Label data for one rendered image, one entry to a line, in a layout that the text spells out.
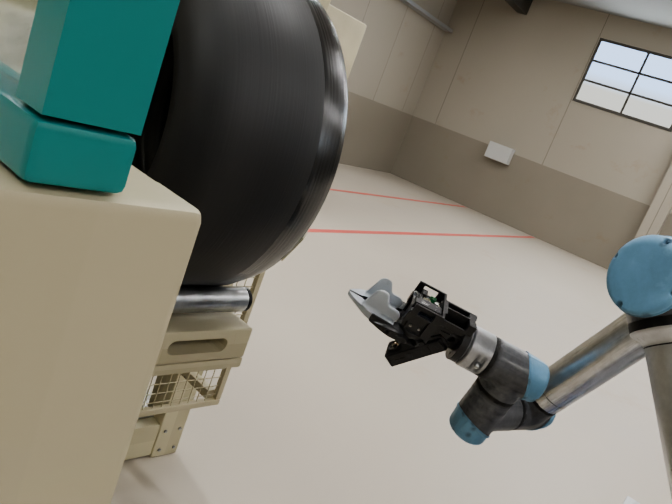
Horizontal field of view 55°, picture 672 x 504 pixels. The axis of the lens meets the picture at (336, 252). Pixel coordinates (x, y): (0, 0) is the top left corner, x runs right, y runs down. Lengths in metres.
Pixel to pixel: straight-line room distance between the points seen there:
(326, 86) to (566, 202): 11.81
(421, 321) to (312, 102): 0.40
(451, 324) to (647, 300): 0.31
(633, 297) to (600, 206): 11.60
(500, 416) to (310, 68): 0.66
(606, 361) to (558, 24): 12.32
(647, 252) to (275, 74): 0.56
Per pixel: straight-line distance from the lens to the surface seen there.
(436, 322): 1.06
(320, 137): 0.94
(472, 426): 1.18
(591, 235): 12.57
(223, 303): 1.11
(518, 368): 1.12
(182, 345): 1.11
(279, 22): 0.93
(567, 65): 13.09
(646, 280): 0.97
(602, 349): 1.17
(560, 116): 12.92
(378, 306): 1.07
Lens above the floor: 1.30
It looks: 14 degrees down
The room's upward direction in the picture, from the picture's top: 21 degrees clockwise
